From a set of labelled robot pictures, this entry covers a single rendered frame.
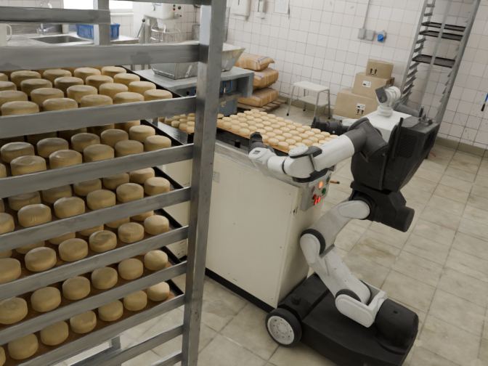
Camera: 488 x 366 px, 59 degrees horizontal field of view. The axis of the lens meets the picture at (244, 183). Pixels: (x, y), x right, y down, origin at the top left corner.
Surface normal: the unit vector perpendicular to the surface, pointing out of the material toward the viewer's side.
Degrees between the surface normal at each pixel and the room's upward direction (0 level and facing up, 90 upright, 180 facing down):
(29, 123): 90
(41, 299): 0
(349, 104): 89
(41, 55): 90
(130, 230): 0
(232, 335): 0
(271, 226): 90
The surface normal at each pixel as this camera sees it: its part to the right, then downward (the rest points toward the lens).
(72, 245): 0.11, -0.89
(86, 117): 0.63, 0.41
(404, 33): -0.53, 0.33
